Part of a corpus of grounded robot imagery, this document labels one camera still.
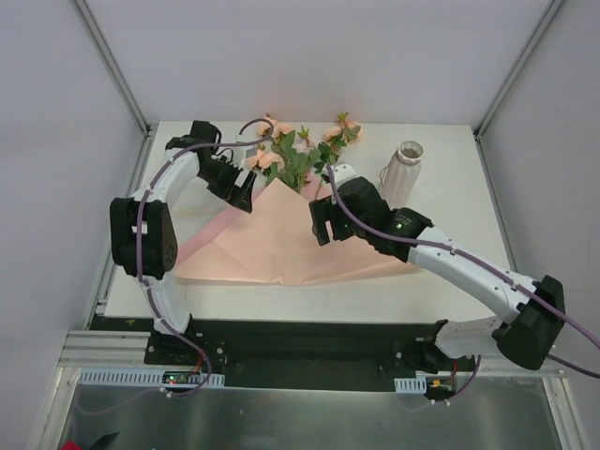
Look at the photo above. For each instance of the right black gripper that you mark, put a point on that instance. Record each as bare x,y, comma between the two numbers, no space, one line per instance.
331,214

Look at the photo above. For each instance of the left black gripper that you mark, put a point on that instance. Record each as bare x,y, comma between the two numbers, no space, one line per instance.
227,177

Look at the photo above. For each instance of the pink paper wrapping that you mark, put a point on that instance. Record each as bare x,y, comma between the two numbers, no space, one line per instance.
274,244

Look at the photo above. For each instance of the pink flowers with green leaves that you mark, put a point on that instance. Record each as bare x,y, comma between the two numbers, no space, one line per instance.
291,156

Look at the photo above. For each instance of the cream ribbon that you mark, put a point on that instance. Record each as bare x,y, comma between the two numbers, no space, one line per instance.
197,202

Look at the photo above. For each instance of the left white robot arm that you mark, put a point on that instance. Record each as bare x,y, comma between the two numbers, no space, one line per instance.
143,237

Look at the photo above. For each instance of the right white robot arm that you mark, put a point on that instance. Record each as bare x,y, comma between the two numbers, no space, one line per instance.
527,313

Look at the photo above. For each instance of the white ribbed ceramic vase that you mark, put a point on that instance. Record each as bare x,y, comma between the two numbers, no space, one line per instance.
398,177

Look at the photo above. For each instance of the red object at bottom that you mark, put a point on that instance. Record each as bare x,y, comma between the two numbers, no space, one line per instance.
70,445

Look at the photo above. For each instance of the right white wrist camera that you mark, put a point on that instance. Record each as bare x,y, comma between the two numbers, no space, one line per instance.
340,173

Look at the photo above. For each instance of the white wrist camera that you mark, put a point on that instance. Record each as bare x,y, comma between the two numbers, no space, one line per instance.
241,153
340,173

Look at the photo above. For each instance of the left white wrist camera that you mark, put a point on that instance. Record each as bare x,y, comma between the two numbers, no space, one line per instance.
241,153

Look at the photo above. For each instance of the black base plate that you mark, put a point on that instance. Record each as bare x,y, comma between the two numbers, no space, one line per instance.
354,357

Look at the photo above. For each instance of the right white cable duct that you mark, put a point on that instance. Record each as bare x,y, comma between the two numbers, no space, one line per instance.
419,384

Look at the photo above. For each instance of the white cable duct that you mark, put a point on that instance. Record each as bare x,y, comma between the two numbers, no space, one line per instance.
135,377
419,384

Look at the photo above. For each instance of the aluminium front rail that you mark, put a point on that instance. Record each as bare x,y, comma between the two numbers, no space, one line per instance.
116,349

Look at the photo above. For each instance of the left aluminium frame post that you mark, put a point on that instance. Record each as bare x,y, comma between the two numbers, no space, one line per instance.
105,53

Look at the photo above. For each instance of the aluminium frame post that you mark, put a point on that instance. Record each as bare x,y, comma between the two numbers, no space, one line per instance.
105,53
526,53

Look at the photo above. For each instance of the left white cable duct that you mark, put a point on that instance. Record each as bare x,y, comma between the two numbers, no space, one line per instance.
135,377

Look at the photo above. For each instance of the right aluminium frame post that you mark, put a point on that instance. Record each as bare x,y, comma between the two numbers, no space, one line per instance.
526,53

